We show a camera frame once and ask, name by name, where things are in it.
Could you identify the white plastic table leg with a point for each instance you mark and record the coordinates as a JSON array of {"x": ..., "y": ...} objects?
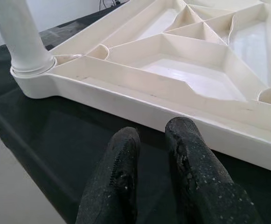
[{"x": 21, "y": 35}]

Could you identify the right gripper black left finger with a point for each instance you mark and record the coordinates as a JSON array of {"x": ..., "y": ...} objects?
[{"x": 112, "y": 182}]

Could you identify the white plastic children table top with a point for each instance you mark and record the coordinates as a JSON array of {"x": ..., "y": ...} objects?
[{"x": 172, "y": 70}]

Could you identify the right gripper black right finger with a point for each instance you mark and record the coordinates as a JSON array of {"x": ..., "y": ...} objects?
[{"x": 207, "y": 186}]

